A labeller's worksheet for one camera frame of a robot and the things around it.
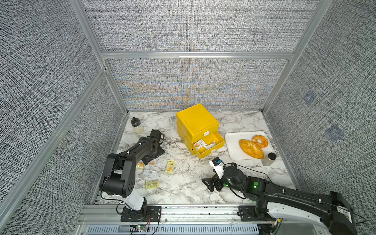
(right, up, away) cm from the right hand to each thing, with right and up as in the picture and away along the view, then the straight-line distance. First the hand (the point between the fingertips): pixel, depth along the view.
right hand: (207, 172), depth 75 cm
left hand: (-29, +6, +17) cm, 34 cm away
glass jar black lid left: (-45, +26, +24) cm, 58 cm away
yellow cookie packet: (-39, 0, +13) cm, 41 cm away
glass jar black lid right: (+36, +5, +9) cm, 37 cm away
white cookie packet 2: (-3, +13, +15) cm, 20 cm away
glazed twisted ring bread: (+41, +14, +26) cm, 50 cm away
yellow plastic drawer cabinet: (-6, +25, +10) cm, 27 cm away
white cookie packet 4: (-32, -5, +10) cm, 34 cm away
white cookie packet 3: (-31, +1, +15) cm, 35 cm away
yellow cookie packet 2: (-21, -1, +14) cm, 25 cm away
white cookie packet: (+2, +12, +13) cm, 18 cm away
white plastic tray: (+21, +14, +27) cm, 37 cm away
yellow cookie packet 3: (-30, -8, +6) cm, 31 cm away
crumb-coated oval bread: (+30, +9, +17) cm, 36 cm away
